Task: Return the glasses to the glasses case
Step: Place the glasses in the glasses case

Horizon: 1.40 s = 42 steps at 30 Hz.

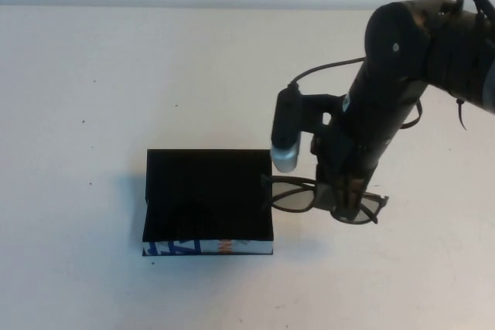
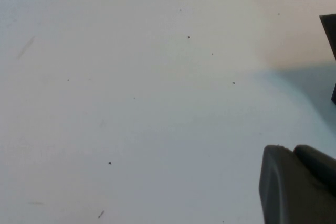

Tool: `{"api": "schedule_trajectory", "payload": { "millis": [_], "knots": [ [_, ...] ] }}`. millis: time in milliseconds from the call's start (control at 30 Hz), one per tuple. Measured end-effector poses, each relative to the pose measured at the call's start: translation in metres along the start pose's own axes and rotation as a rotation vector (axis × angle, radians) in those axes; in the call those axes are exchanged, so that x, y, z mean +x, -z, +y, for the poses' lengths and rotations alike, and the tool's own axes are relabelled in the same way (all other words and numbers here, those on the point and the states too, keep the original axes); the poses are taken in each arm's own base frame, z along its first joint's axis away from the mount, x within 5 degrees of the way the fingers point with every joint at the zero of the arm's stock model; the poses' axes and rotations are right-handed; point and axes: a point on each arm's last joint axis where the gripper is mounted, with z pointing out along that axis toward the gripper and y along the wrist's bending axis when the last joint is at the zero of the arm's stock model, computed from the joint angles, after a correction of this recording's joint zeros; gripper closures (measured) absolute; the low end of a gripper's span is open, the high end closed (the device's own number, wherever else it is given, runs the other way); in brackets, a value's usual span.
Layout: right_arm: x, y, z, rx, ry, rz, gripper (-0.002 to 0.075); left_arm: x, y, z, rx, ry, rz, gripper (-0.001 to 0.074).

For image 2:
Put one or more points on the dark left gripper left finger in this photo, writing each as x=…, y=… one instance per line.
x=286, y=195

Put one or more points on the black patterned glasses case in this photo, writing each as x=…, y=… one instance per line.
x=330, y=32

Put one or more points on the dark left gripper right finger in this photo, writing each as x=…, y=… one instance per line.
x=319, y=163

